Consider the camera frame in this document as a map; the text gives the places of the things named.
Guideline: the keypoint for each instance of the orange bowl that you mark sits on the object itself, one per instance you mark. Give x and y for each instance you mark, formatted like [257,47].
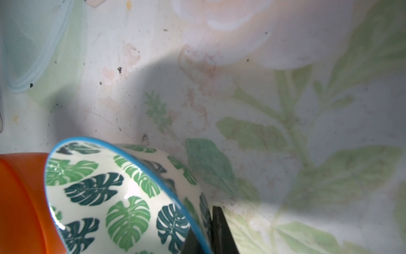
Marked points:
[27,226]

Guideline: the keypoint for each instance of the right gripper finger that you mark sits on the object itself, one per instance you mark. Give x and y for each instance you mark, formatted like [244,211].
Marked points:
[221,237]

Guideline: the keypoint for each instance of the green leaf bowl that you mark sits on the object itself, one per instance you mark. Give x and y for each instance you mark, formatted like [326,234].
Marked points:
[123,199]

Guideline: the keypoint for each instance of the floral table mat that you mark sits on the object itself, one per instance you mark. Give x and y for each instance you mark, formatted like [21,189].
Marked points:
[291,115]

